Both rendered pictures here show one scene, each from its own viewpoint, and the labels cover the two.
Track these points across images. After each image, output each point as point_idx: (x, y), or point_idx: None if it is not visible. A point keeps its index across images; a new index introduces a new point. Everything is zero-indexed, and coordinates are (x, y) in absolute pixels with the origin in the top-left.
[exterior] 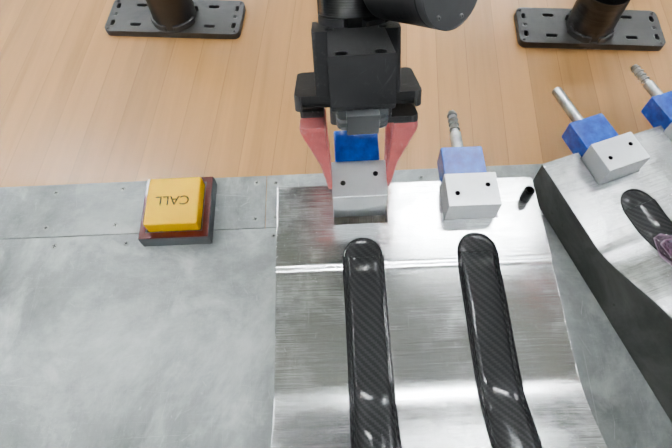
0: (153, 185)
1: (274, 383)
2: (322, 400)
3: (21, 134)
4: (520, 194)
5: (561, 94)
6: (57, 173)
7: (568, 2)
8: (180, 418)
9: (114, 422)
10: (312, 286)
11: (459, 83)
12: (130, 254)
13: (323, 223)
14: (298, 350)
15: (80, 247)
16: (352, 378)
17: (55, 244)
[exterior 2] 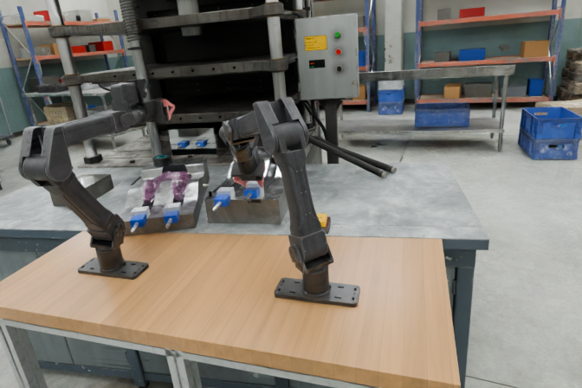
0: (323, 220)
1: None
2: (280, 178)
3: (391, 252)
4: (210, 197)
5: (168, 223)
6: (369, 240)
7: (102, 282)
8: (319, 199)
9: (336, 199)
10: (275, 188)
11: (189, 255)
12: (335, 221)
13: (268, 194)
14: (282, 183)
15: (352, 223)
16: (272, 180)
17: (362, 223)
